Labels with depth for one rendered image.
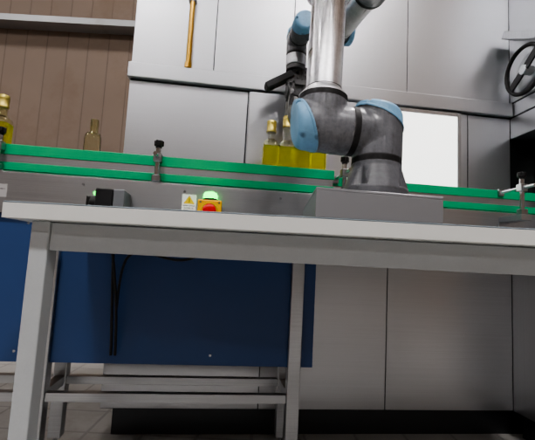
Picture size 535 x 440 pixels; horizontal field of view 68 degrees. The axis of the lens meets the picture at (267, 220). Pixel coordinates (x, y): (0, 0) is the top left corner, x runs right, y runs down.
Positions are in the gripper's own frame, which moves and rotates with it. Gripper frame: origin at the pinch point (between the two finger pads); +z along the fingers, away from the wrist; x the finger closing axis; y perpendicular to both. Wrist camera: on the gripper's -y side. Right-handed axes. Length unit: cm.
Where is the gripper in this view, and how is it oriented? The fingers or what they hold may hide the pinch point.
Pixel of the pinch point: (287, 119)
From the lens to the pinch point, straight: 150.1
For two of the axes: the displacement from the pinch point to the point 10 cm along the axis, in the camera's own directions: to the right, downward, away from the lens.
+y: 9.9, 0.6, 1.3
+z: -0.5, 9.9, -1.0
